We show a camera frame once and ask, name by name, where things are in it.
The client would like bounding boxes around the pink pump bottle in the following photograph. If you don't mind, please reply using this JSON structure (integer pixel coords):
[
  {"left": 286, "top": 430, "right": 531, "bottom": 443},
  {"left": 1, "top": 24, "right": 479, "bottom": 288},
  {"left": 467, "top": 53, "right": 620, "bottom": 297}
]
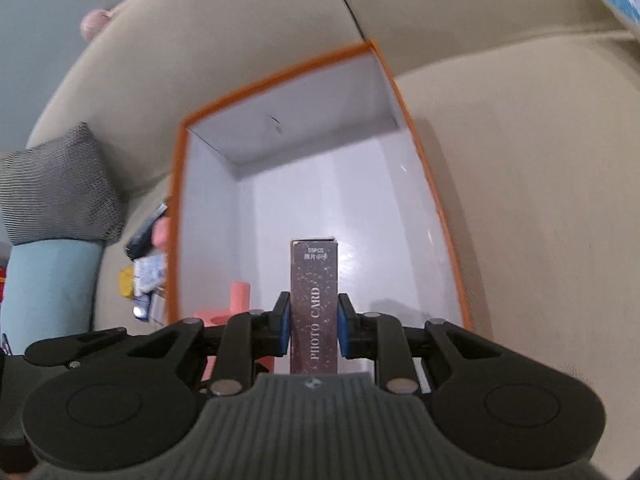
[{"left": 193, "top": 282, "right": 274, "bottom": 380}]

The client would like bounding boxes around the photo card box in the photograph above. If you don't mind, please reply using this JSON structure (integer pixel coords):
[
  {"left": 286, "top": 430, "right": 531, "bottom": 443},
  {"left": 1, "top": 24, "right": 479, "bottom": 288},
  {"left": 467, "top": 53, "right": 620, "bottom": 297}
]
[{"left": 290, "top": 238, "right": 338, "bottom": 375}]

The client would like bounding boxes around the blue barcode box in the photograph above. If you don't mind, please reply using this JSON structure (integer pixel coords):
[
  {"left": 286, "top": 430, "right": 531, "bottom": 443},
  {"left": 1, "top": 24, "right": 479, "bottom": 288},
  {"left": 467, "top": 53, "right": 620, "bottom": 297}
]
[{"left": 132, "top": 288, "right": 167, "bottom": 326}]

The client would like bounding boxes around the white Vaseline tube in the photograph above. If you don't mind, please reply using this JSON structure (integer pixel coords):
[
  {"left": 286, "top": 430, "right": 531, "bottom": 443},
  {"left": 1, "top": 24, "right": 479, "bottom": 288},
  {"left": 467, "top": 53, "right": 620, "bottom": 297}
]
[{"left": 134, "top": 252, "right": 167, "bottom": 296}]

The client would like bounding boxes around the yellow tape measure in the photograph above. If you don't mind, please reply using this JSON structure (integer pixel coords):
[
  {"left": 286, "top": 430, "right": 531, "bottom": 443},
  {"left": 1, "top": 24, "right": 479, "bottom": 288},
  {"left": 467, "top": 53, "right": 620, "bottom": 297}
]
[{"left": 118, "top": 266, "right": 134, "bottom": 299}]

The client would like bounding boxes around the dark blue bottle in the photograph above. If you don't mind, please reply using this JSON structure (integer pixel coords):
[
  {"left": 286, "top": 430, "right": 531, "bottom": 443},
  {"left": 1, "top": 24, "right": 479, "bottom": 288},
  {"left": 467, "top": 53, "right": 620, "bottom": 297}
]
[{"left": 125, "top": 200, "right": 168, "bottom": 261}]

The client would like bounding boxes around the orange storage box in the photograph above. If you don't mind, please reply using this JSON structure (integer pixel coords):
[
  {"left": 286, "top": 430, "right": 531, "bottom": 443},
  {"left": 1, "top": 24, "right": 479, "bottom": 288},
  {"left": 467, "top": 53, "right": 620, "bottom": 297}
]
[{"left": 167, "top": 40, "right": 472, "bottom": 327}]

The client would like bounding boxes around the light blue cushion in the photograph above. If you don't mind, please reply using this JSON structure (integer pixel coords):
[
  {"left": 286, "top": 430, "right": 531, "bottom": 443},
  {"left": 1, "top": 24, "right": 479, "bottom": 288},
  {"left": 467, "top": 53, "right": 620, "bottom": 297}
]
[{"left": 1, "top": 240, "right": 103, "bottom": 354}]

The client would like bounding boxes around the houndstooth pillow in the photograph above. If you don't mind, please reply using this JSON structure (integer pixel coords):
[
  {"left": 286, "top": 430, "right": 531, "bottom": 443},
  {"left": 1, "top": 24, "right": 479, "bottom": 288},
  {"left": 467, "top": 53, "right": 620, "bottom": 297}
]
[{"left": 1, "top": 122, "right": 125, "bottom": 246}]

